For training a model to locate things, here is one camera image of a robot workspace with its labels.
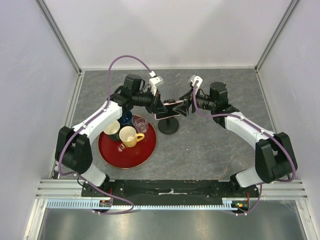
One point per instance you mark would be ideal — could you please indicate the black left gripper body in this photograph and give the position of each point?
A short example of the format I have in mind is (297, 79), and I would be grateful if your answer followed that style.
(151, 107)

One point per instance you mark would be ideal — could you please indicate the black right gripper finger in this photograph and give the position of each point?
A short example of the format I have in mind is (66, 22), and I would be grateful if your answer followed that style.
(181, 108)
(187, 96)

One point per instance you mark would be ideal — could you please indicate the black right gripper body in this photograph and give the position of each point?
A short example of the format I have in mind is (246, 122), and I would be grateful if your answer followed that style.
(191, 101)

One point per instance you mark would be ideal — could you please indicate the phone with pink case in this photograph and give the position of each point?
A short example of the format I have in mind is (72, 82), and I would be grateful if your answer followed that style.
(171, 111)

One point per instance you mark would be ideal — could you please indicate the black phone stand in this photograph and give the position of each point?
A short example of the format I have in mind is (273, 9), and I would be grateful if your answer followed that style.
(168, 126)

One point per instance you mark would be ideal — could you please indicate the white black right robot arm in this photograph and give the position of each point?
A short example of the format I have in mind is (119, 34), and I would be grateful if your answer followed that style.
(274, 158)

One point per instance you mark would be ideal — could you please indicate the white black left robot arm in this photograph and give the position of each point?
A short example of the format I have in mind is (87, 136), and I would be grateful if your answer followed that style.
(73, 148)

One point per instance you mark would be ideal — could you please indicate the clear drinking glass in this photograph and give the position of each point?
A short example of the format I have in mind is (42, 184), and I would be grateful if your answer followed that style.
(140, 124)

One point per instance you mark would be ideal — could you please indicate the dark blue mug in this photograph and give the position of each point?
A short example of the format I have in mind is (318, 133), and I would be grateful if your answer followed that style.
(126, 119)

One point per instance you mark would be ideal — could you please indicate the yellow mug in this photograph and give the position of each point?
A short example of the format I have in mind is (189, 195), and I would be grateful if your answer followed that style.
(129, 137)

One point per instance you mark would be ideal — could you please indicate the cream and green mug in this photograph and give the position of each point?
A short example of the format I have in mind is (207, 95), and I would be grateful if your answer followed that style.
(112, 131)

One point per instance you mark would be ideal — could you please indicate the red round tray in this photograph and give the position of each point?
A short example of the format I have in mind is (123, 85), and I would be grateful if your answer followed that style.
(120, 156)

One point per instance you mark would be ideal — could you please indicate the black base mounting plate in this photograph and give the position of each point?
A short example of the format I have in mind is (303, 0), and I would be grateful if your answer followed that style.
(126, 188)

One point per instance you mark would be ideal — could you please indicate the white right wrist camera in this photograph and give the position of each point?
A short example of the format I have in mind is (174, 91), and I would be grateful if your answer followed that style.
(195, 81)

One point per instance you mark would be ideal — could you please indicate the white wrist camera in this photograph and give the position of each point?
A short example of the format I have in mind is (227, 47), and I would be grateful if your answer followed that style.
(195, 81)
(155, 81)

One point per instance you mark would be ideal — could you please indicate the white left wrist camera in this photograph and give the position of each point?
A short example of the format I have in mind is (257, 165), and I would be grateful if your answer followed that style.
(155, 81)

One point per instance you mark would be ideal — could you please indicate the light blue cable duct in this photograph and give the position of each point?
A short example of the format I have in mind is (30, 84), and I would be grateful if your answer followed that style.
(97, 204)

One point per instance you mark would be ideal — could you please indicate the aluminium frame post left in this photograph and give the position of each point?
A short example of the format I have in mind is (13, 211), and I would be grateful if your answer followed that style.
(58, 34)

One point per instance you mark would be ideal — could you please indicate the aluminium frame post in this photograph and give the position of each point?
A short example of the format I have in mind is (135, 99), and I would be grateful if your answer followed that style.
(58, 34)
(277, 32)

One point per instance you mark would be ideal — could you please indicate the aluminium frame rail front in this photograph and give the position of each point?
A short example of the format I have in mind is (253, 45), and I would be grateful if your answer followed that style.
(70, 189)

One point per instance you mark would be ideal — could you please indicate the aluminium frame post right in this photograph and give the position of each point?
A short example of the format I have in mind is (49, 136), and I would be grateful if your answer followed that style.
(277, 32)

